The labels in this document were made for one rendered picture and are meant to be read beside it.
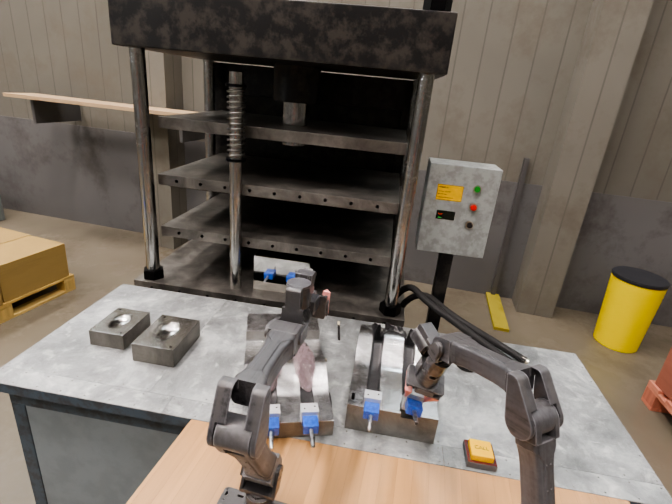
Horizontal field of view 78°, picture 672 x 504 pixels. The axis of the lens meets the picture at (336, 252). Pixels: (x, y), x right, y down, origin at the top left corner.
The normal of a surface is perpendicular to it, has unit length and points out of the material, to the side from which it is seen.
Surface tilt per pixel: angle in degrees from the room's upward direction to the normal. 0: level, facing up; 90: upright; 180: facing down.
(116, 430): 90
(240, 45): 90
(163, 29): 90
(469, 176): 90
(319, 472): 0
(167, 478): 0
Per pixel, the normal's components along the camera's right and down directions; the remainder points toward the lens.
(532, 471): -0.87, 0.13
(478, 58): -0.23, 0.34
